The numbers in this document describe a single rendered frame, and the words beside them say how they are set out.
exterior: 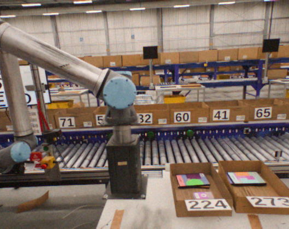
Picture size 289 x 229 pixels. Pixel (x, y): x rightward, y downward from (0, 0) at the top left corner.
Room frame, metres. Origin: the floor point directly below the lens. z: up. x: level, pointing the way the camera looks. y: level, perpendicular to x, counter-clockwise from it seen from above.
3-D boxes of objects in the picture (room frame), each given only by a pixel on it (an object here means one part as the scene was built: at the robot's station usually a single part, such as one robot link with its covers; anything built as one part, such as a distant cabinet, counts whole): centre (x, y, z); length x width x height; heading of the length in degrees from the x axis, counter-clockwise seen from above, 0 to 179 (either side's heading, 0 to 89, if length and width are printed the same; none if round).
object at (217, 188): (1.06, -0.28, 0.80); 0.38 x 0.28 x 0.10; 178
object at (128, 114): (1.16, 0.14, 1.26); 0.19 x 0.19 x 0.10
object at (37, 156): (1.42, 0.81, 0.85); 0.16 x 0.01 x 0.13; 88
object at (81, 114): (2.17, 0.72, 0.97); 0.39 x 0.29 x 0.17; 88
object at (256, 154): (1.66, -0.92, 0.72); 0.52 x 0.05 x 0.05; 178
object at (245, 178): (1.16, -0.62, 0.78); 0.19 x 0.14 x 0.02; 87
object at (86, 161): (1.71, 0.51, 0.72); 0.52 x 0.05 x 0.05; 178
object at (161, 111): (2.15, -0.06, 0.96); 0.39 x 0.29 x 0.17; 88
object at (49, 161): (1.38, 0.70, 0.84); 0.15 x 0.09 x 0.07; 88
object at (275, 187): (1.06, -0.60, 0.80); 0.38 x 0.28 x 0.10; 174
